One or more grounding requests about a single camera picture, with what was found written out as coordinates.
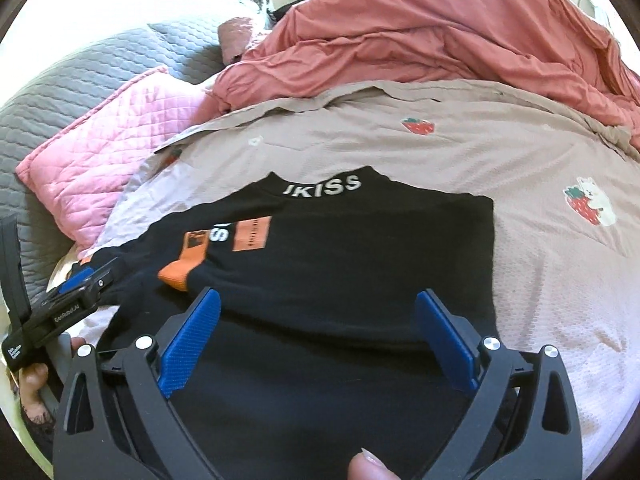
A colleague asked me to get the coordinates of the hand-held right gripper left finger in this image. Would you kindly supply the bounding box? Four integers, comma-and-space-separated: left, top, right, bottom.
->
52, 287, 236, 480

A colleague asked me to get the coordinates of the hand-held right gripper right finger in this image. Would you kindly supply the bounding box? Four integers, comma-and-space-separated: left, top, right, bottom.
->
400, 289, 583, 480

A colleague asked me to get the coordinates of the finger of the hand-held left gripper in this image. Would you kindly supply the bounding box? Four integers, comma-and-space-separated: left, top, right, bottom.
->
47, 266, 98, 298
75, 257, 123, 307

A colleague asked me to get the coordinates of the black shirt with orange patches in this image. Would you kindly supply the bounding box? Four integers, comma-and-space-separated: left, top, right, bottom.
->
75, 165, 506, 480

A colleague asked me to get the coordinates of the person's left hand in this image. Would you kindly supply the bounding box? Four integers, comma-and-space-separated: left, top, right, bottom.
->
12, 337, 88, 418

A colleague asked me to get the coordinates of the person's right hand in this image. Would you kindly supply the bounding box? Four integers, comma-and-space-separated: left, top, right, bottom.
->
349, 451, 402, 480

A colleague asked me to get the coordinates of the black lace cloth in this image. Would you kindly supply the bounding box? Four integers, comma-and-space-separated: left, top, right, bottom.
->
12, 400, 58, 466

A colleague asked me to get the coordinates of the pink quilted pillow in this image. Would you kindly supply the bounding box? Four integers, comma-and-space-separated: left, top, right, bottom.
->
15, 65, 216, 248

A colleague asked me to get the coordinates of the beige strawberry print bed sheet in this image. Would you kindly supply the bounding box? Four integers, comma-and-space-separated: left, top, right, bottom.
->
47, 77, 640, 466

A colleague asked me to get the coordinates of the dusty pink plush cloth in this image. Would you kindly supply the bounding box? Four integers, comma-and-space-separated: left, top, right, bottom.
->
219, 15, 273, 65

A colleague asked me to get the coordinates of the coral red duvet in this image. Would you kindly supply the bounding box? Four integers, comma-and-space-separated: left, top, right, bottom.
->
192, 0, 640, 148

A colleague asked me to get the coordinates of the dark cloth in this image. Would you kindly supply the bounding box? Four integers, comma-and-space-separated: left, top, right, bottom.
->
270, 2, 307, 23

